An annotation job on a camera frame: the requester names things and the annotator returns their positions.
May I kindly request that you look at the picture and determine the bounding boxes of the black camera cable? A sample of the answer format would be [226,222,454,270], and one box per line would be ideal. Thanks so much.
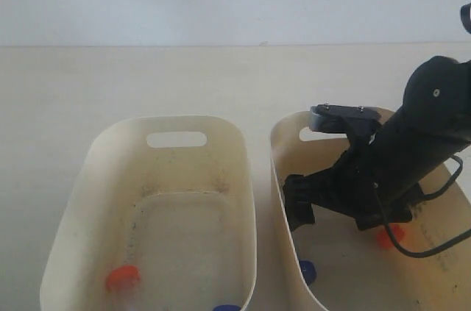
[371,154,471,259]

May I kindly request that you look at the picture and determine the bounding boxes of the blue cap bottle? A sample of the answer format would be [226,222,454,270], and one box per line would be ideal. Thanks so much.
[213,304,241,311]
[299,260,317,285]

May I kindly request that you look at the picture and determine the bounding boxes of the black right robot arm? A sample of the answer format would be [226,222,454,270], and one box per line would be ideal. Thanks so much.
[283,56,470,231]

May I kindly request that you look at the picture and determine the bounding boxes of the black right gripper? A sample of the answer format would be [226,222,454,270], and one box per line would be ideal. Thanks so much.
[283,130,423,232]

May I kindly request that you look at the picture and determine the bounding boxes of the cream plastic bin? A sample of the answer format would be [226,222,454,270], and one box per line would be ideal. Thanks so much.
[270,111,470,310]
[40,115,257,310]

